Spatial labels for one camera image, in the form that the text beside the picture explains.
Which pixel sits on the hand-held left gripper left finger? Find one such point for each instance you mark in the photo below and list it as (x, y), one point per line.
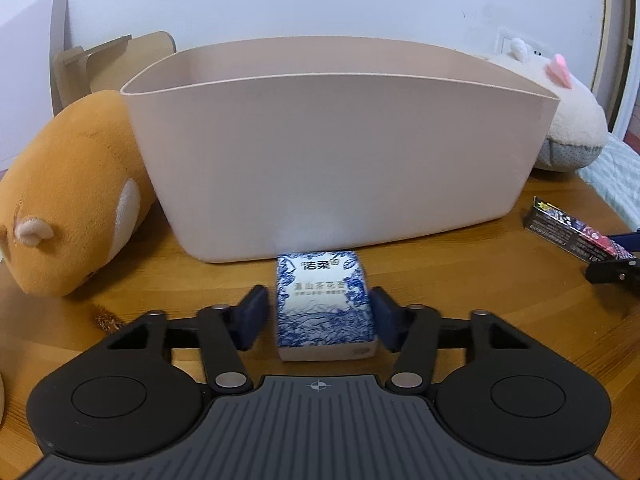
(250, 317)

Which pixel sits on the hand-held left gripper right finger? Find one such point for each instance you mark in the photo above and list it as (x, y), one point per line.
(385, 317)

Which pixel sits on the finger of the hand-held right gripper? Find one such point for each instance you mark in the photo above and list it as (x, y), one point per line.
(617, 272)
(631, 241)

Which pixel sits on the blue white tissue pack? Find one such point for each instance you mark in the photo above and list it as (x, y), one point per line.
(325, 305)

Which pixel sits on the long patterned black pink box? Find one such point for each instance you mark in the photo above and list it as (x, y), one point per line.
(560, 225)

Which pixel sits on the beige plastic container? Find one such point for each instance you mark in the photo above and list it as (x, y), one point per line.
(325, 170)

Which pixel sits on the pale blue striped cloth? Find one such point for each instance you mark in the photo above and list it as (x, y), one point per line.
(615, 175)

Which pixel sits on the cream plush toy pink ear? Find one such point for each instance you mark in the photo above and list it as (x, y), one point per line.
(575, 120)

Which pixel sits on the orange hamster plush toy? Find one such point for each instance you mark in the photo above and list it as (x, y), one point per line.
(65, 185)

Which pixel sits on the plywood stand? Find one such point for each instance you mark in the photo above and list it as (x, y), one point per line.
(115, 60)

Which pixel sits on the pale lilac board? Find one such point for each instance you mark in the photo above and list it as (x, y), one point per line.
(25, 85)

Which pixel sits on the light wooden frame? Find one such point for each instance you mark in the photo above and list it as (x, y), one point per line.
(612, 35)

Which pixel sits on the white wall socket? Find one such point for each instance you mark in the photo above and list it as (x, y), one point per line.
(505, 42)

